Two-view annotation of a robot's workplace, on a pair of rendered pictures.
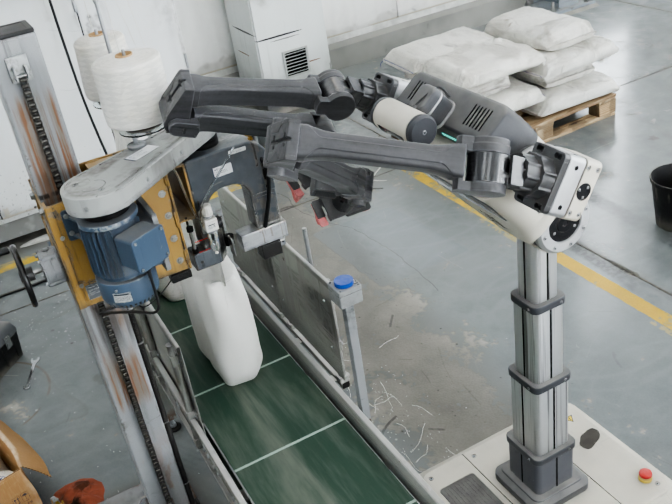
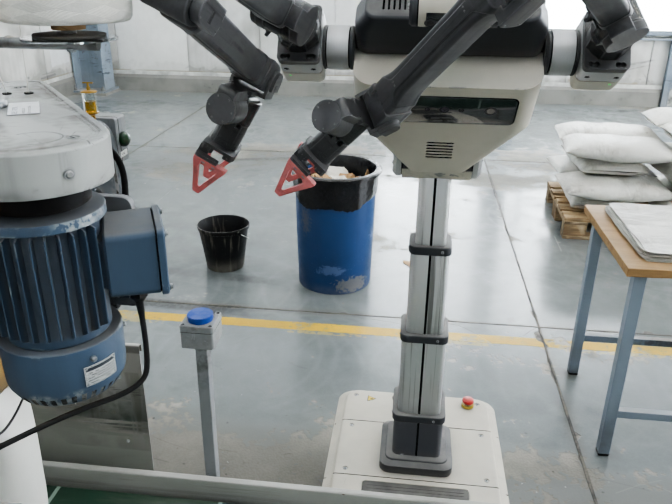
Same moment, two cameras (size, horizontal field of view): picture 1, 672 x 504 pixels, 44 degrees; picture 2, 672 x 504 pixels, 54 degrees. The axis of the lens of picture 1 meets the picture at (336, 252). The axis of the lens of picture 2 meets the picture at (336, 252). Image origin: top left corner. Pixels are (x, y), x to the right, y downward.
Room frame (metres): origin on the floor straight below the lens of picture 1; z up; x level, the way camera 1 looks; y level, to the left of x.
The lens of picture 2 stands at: (1.17, 1.01, 1.60)
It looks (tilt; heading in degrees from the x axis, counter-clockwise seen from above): 23 degrees down; 300
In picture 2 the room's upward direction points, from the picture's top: 1 degrees clockwise
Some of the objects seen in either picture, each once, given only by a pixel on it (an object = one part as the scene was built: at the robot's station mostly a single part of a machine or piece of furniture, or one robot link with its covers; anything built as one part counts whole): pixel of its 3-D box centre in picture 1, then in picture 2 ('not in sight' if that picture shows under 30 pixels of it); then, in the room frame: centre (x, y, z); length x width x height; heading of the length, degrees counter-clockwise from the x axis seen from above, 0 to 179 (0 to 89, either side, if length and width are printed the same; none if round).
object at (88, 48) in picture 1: (105, 64); not in sight; (2.16, 0.52, 1.61); 0.15 x 0.14 x 0.17; 24
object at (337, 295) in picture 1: (345, 291); (201, 329); (2.12, -0.01, 0.81); 0.08 x 0.08 x 0.06; 24
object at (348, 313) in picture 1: (362, 396); (212, 470); (2.12, -0.01, 0.39); 0.03 x 0.03 x 0.78; 24
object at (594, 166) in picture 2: not in sight; (602, 157); (1.82, -3.66, 0.44); 0.66 x 0.43 x 0.13; 114
